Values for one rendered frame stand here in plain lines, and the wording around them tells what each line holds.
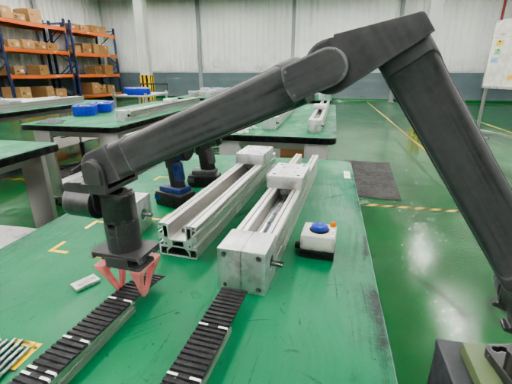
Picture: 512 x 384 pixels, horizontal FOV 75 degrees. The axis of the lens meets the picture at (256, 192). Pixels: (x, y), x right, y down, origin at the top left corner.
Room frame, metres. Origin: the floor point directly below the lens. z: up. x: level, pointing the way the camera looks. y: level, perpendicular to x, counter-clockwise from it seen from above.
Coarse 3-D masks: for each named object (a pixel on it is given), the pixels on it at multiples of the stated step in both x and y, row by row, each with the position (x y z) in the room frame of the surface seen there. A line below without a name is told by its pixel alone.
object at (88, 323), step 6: (84, 318) 0.46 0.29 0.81; (90, 318) 0.46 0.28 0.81; (78, 324) 0.44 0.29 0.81; (84, 324) 0.44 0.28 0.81; (90, 324) 0.44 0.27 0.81; (96, 324) 0.45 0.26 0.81; (102, 324) 0.44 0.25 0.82; (108, 324) 0.44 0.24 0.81; (96, 330) 0.43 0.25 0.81; (102, 330) 0.43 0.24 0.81
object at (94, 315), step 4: (92, 312) 0.47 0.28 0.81; (96, 312) 0.47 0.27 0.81; (100, 312) 0.47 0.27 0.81; (104, 312) 0.47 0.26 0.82; (88, 316) 0.46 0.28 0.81; (92, 316) 0.46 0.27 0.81; (96, 316) 0.46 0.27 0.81; (100, 316) 0.46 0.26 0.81; (104, 316) 0.46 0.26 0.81; (108, 316) 0.46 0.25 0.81; (112, 316) 0.46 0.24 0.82; (116, 316) 0.46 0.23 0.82; (100, 320) 0.45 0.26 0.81; (104, 320) 0.45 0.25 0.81; (108, 320) 0.45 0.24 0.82; (112, 320) 0.45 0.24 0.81
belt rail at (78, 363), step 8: (128, 312) 0.50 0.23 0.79; (120, 320) 0.48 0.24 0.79; (112, 328) 0.46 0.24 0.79; (104, 336) 0.44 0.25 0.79; (96, 344) 0.43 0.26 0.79; (88, 352) 0.41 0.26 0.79; (96, 352) 0.42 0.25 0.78; (72, 360) 0.38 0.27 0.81; (80, 360) 0.39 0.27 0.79; (88, 360) 0.40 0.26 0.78; (72, 368) 0.38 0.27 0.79; (80, 368) 0.39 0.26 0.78; (56, 376) 0.35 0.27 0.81; (64, 376) 0.37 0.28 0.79; (72, 376) 0.37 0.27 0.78
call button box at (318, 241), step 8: (304, 232) 0.72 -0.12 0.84; (312, 232) 0.72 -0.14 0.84; (320, 232) 0.72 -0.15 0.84; (328, 232) 0.72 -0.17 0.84; (336, 232) 0.74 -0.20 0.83; (304, 240) 0.71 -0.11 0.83; (312, 240) 0.70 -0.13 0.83; (320, 240) 0.70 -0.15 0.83; (328, 240) 0.69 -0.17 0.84; (304, 248) 0.71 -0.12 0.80; (312, 248) 0.70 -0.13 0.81; (320, 248) 0.70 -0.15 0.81; (328, 248) 0.69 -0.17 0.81; (304, 256) 0.71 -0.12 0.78; (312, 256) 0.70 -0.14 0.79; (320, 256) 0.70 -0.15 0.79; (328, 256) 0.69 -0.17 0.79
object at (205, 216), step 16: (272, 160) 1.41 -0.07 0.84; (224, 176) 1.10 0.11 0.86; (240, 176) 1.23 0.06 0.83; (256, 176) 1.18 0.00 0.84; (208, 192) 0.95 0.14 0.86; (224, 192) 0.94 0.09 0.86; (240, 192) 1.00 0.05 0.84; (192, 208) 0.84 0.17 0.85; (208, 208) 0.82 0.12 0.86; (224, 208) 0.87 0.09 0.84; (240, 208) 1.00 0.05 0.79; (160, 224) 0.73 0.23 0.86; (176, 224) 0.76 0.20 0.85; (192, 224) 0.72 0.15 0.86; (208, 224) 0.77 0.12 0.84; (224, 224) 0.87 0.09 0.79; (176, 240) 0.72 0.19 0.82; (192, 240) 0.70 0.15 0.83; (208, 240) 0.76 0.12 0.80; (192, 256) 0.71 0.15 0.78
